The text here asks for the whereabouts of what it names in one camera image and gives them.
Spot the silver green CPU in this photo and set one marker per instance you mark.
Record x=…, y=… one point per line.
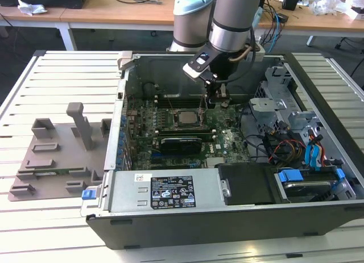
x=187, y=117

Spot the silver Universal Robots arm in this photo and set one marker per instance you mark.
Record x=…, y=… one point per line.
x=227, y=18

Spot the CPU socket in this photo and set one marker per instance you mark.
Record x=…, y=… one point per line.
x=175, y=124

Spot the round coin battery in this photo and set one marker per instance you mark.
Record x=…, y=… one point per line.
x=224, y=104

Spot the black RAM slot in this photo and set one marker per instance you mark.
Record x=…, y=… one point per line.
x=182, y=130
x=209, y=137
x=182, y=96
x=182, y=103

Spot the thin metal locking lever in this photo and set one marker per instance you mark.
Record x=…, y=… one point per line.
x=170, y=103

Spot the green motherboard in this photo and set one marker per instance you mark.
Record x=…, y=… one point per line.
x=227, y=138

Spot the small black adapter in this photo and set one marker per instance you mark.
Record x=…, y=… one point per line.
x=283, y=18

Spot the black graphics card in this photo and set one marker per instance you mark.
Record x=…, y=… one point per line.
x=182, y=145

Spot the small black box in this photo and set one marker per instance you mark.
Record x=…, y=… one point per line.
x=290, y=3

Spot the small silver heatsink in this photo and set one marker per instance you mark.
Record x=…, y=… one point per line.
x=214, y=162

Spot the grey plastic case latch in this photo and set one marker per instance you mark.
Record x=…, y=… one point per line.
x=125, y=60

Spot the crumpled clear plastic bag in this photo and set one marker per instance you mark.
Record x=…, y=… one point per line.
x=327, y=4

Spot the hard disk in blue carrier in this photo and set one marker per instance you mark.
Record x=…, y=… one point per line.
x=290, y=176

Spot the wooden desk white legs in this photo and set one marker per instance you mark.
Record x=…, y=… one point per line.
x=99, y=14

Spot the grey power supply unit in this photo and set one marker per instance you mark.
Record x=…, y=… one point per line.
x=128, y=195

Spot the black open PC case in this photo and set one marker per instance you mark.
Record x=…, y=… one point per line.
x=199, y=226

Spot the grey parts rack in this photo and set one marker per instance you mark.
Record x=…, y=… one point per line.
x=68, y=158

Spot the blue case latch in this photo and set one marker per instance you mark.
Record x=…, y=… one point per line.
x=88, y=195

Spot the crumpled white paper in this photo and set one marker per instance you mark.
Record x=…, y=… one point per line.
x=31, y=7

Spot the green RAM stick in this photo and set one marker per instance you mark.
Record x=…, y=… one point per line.
x=45, y=173

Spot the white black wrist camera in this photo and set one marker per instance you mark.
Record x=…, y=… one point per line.
x=193, y=71

